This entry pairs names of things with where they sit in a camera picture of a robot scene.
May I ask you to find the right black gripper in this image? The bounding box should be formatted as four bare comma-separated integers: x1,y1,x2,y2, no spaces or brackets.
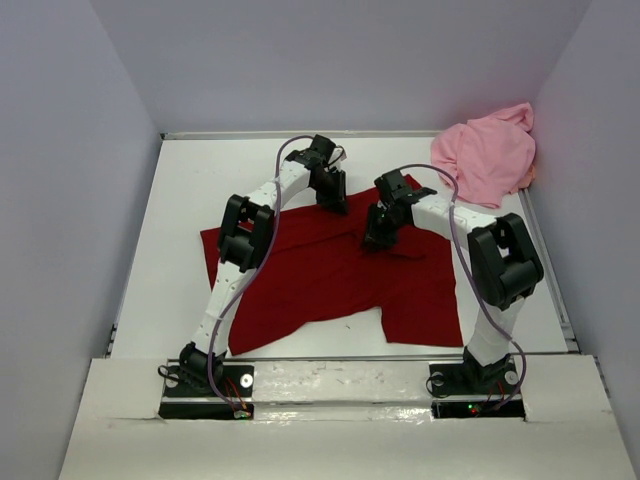
359,202,405,252

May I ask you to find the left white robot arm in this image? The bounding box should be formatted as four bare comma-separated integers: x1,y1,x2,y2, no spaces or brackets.
179,134,348,405

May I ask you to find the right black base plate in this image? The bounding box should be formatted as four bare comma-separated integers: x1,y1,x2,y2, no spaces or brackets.
425,361,525,419

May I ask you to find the red t shirt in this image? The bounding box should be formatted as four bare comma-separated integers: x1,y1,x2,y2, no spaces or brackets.
229,189,463,355

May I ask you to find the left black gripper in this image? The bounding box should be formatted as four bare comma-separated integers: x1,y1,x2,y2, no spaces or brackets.
308,170,347,216

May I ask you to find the pink t shirt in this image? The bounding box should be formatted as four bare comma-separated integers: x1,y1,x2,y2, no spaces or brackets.
431,102,536,209

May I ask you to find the metal rail at front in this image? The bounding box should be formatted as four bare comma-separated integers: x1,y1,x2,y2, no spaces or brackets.
226,352,463,363

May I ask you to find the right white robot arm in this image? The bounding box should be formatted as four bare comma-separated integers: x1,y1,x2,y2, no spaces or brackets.
363,169,544,401

